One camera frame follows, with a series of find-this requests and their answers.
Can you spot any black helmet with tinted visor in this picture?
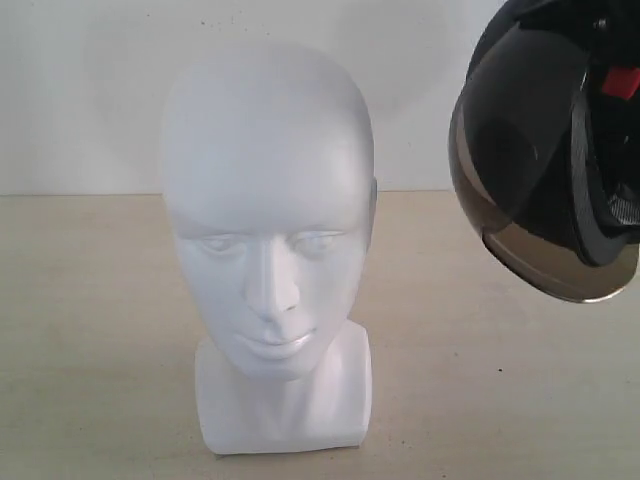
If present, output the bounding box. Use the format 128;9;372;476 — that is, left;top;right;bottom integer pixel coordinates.
448;1;639;303

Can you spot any white mannequin head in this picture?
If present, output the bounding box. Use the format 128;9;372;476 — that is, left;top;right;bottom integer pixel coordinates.
160;42;377;455

